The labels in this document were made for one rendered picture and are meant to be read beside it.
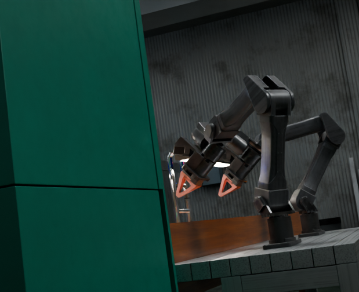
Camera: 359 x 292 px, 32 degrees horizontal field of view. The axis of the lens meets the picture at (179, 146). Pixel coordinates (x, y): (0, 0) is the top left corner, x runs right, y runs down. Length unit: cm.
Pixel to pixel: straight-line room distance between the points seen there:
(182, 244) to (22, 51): 74
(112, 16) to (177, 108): 930
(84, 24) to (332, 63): 909
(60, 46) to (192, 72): 956
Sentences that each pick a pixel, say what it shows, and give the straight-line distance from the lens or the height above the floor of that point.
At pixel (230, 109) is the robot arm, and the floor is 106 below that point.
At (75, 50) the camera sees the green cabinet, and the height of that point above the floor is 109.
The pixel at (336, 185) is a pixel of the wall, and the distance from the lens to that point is 1001.
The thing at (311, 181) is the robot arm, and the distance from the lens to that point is 227.
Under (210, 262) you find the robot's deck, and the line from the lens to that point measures 143.
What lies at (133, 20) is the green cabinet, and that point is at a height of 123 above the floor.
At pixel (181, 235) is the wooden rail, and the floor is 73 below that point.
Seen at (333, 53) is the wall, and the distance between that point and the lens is 1027.
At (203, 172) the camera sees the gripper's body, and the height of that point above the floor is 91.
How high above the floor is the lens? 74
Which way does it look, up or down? 8 degrees up
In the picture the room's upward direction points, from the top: 8 degrees counter-clockwise
